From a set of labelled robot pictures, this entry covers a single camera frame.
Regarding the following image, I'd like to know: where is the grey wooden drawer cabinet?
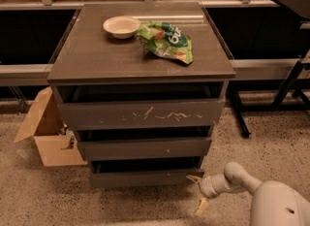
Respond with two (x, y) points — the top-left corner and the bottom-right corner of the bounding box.
(46, 2), (236, 173)

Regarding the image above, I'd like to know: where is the metal window frame rail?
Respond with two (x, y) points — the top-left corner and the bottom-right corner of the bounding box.
(0, 0), (310, 87)

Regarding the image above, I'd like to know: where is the grey drawer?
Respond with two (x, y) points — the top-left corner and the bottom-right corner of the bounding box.
(77, 126), (211, 161)
(59, 81), (224, 131)
(90, 156), (204, 188)

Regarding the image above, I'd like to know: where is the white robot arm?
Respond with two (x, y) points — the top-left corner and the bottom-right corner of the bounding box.
(186, 162), (310, 226)

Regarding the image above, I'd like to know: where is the green chip bag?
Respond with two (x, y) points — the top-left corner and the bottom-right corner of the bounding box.
(137, 21), (193, 65)

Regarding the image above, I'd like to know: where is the white bowl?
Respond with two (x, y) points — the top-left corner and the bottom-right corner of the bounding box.
(103, 16), (140, 39)

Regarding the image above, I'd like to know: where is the grey top drawer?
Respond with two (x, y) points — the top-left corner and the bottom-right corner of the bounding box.
(59, 81), (224, 131)

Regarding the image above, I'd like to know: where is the grey middle drawer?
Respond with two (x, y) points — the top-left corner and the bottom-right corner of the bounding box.
(77, 126), (211, 161)

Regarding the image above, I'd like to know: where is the open cardboard box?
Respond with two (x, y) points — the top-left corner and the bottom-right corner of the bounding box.
(15, 87), (87, 167)

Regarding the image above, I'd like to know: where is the grey bottom drawer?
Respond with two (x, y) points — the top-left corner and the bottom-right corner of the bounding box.
(90, 156), (204, 188)

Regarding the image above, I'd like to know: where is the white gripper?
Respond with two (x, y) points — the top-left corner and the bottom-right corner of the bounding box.
(186, 175), (217, 216)

